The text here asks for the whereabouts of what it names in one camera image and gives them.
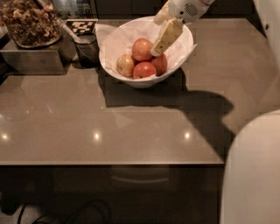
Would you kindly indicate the glass jar of snacks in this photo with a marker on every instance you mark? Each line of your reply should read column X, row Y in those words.
column 30, row 23

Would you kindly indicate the checkered marker card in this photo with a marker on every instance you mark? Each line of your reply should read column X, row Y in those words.
column 82, row 27

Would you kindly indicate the dark cup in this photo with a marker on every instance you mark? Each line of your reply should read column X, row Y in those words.
column 88, row 51

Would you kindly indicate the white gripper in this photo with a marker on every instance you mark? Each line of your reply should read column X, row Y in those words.
column 184, row 9

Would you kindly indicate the left yellowish apple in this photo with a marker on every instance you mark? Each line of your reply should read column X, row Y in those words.
column 125, row 65

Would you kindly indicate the white bowl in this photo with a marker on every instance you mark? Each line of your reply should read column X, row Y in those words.
column 180, row 43

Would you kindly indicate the red apple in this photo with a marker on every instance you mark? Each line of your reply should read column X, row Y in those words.
column 160, row 63
column 143, row 70
column 141, row 49

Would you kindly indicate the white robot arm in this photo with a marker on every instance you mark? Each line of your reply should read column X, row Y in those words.
column 251, row 180

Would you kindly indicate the white spoon handle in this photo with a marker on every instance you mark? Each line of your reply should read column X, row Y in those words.
column 64, row 27

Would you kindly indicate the steel box stand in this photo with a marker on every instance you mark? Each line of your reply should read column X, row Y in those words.
column 52, row 60

